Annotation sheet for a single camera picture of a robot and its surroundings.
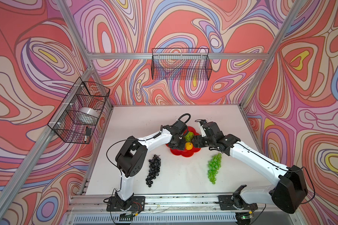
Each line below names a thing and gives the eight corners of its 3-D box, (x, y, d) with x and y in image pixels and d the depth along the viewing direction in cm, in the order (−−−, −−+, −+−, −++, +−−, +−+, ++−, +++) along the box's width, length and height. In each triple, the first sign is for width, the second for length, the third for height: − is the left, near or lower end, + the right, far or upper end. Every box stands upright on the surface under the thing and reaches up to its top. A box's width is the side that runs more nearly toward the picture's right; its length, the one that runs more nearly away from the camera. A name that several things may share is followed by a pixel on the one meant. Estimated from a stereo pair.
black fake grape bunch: (146, 186, 80) (145, 184, 77) (149, 157, 92) (148, 154, 89) (159, 186, 80) (159, 184, 77) (161, 157, 92) (160, 154, 89)
